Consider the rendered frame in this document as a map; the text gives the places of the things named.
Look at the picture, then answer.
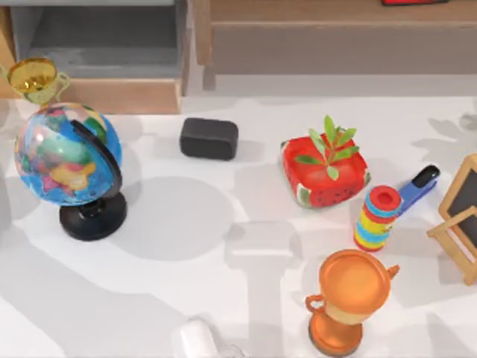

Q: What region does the blue and black stapler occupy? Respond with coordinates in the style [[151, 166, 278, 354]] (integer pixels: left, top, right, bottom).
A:
[[397, 164, 441, 217]]

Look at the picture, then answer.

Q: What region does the red watermelon plant pot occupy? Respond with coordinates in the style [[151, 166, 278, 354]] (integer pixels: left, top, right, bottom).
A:
[[279, 114, 372, 210]]

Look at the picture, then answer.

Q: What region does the wooden open shelf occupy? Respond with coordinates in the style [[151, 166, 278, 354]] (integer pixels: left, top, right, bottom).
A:
[[193, 0, 477, 92]]

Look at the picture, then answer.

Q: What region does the pulled-out wooden drawer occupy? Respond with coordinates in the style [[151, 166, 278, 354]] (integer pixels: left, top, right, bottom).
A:
[[0, 0, 193, 115]]

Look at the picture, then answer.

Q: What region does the wooden framed blackboard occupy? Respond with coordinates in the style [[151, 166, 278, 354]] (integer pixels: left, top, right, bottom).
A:
[[426, 151, 477, 286]]

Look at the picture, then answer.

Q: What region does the blue globe on black stand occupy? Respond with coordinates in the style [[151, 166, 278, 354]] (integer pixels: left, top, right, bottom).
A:
[[13, 102, 128, 242]]

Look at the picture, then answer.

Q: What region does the orange trophy cup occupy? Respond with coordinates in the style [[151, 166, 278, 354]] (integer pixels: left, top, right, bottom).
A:
[[304, 248, 400, 355]]

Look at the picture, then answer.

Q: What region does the red object on shelf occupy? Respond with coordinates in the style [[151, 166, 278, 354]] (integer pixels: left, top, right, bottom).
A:
[[380, 0, 450, 7]]

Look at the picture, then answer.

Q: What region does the black rounded box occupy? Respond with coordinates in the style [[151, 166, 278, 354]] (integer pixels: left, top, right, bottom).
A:
[[179, 117, 240, 163]]

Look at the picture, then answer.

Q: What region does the stack of coloured rings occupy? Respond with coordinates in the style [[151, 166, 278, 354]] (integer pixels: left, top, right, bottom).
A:
[[353, 183, 402, 253]]

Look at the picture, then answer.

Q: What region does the pale wooden drawer front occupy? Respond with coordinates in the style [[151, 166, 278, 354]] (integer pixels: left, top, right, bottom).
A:
[[55, 77, 183, 115]]

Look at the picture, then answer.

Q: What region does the gold trophy cup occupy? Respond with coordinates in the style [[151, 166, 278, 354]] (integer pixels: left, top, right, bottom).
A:
[[0, 56, 72, 107]]

